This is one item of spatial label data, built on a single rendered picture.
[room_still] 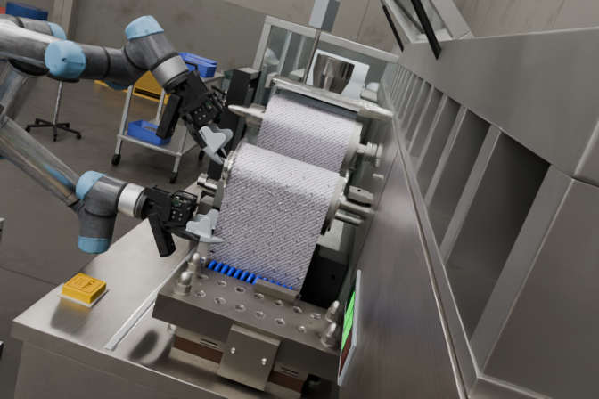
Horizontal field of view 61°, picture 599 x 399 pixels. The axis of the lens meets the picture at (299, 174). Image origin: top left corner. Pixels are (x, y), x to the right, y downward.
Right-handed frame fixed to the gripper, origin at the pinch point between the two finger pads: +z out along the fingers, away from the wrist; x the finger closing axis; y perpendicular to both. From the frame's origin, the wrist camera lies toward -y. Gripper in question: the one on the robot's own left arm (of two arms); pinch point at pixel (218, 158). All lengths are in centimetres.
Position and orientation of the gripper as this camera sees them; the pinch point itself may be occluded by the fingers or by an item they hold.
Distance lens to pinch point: 121.4
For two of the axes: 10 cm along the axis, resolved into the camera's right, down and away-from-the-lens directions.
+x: 1.4, -2.4, 9.6
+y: 8.3, -5.0, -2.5
